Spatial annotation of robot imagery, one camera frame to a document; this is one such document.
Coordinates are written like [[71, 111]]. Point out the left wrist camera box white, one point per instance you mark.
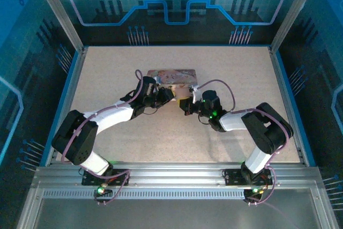
[[158, 80]]

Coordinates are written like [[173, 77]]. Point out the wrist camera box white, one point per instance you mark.
[[158, 80], [195, 95]]

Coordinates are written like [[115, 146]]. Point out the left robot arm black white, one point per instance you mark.
[[80, 137]]

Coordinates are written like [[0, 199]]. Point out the aluminium frame post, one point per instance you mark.
[[60, 11], [294, 11]]

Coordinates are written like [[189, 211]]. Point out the black base plate left arm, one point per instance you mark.
[[91, 179]]

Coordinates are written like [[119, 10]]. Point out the black base plate right arm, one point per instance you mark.
[[233, 178]]

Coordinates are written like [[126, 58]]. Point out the lit connector board left arm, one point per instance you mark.
[[101, 191]]

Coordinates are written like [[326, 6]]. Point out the pink printed tin box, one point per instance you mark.
[[174, 74]]

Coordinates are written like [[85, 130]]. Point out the metal framed clear panel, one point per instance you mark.
[[174, 214]]

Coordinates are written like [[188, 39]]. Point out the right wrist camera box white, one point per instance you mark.
[[195, 95]]

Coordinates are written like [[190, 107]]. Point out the aluminium mounting rail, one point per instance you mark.
[[174, 175]]

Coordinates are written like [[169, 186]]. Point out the aluminium side rail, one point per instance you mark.
[[281, 78], [74, 78]]

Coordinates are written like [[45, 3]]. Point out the lit connector board right arm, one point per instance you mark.
[[255, 191]]

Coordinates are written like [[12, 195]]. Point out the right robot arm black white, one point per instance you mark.
[[268, 129]]

